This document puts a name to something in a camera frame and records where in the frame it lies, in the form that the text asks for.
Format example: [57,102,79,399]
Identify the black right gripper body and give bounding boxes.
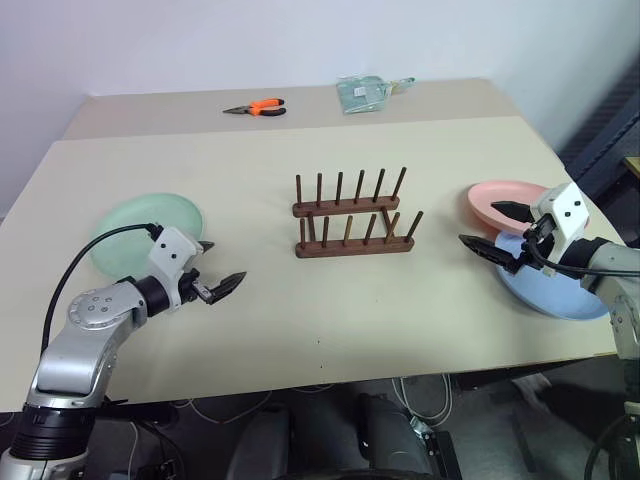
[518,213,558,272]

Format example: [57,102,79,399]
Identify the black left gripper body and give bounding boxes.
[177,269,213,307]

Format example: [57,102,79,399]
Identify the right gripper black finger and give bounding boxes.
[457,233,527,276]
[490,199,536,224]

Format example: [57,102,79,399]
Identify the wooden dish rack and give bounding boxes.
[291,166,426,260]

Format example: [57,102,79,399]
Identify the pink-red plate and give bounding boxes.
[465,180,552,235]

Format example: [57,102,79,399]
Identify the blue plate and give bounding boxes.
[491,231,614,322]

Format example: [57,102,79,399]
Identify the green plate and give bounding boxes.
[89,192,207,281]

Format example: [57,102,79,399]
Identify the black ribbed case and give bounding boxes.
[561,63,640,247]

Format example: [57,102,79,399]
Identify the dark rounded grey shape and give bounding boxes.
[226,403,292,480]
[353,391,432,480]

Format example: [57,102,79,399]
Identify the clear plastic bag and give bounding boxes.
[335,74,418,117]

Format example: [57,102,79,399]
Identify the black box under table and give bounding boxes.
[422,428,463,480]

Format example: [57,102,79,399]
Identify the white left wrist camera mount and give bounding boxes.
[147,225,204,312]

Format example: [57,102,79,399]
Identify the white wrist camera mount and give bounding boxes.
[528,181,592,279]
[147,225,204,312]

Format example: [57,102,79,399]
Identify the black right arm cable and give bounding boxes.
[522,234,640,279]

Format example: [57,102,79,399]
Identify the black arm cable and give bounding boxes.
[41,222,162,354]
[522,234,640,279]

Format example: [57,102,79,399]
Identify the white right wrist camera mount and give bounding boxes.
[528,181,592,279]

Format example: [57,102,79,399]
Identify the white cable under table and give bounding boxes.
[191,389,275,427]
[391,373,454,427]

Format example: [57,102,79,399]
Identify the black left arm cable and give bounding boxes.
[41,222,162,354]

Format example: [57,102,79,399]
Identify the orange-handled pliers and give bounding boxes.
[221,97,288,119]

